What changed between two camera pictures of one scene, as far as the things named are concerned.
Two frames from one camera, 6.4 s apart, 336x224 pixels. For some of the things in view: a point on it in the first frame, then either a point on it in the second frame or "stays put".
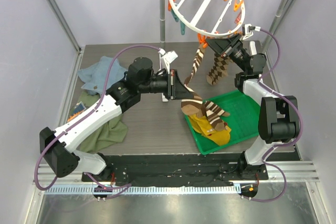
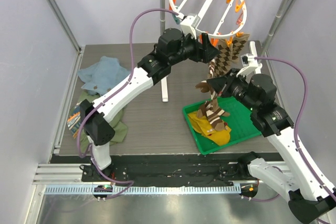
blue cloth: (95, 75) stays put
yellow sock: (201, 125) stays put
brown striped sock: (192, 102) -> (205, 86)
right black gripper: (226, 48) -> (229, 85)
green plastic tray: (243, 120) stays put
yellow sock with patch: (222, 137) stays put
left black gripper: (175, 88) -> (203, 53)
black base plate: (176, 170) stays put
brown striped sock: (214, 113) stays put
